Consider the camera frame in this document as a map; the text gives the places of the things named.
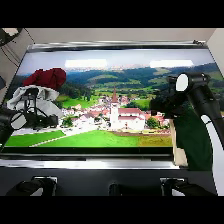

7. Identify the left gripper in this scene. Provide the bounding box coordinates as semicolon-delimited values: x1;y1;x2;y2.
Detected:
33;113;60;130

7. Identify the grey T-shirt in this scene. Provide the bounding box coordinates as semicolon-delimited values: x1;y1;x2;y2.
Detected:
6;84;64;128

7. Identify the red garment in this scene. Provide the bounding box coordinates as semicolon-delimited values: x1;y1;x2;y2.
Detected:
22;67;68;92

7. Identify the dark green garment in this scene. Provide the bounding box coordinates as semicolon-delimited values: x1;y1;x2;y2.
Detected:
172;105;214;172

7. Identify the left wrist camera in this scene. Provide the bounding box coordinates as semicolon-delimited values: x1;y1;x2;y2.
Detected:
23;86;40;117

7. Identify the silver frame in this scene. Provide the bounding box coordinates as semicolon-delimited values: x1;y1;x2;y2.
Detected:
0;39;218;197

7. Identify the black cable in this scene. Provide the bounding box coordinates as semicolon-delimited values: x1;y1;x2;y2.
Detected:
0;44;22;68

